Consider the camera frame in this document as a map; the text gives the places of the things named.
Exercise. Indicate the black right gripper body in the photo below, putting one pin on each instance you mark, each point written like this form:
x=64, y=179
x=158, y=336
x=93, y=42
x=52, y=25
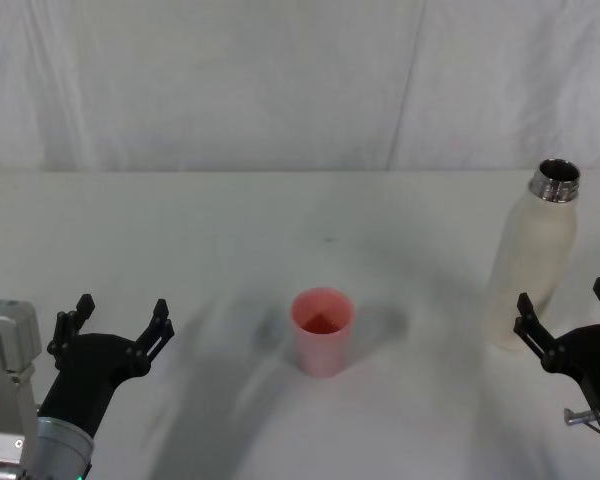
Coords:
x=597, y=360

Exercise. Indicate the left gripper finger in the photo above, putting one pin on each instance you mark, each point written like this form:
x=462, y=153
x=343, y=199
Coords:
x=67, y=325
x=155, y=330

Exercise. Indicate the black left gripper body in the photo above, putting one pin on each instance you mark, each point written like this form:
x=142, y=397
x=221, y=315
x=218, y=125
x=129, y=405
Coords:
x=92, y=365

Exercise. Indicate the cream vacuum bottle steel neck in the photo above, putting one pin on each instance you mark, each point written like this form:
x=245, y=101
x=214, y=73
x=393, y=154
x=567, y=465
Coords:
x=535, y=260

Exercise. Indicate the pink plastic cup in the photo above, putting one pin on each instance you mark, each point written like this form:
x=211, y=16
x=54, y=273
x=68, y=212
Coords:
x=323, y=350

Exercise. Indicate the white table cloth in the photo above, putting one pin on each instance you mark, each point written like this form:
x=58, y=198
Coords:
x=220, y=240

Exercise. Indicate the white curtain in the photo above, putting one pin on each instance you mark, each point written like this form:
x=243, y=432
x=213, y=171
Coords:
x=230, y=85

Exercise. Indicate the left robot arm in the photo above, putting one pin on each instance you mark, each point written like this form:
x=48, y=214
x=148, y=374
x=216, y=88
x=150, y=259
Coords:
x=7, y=360

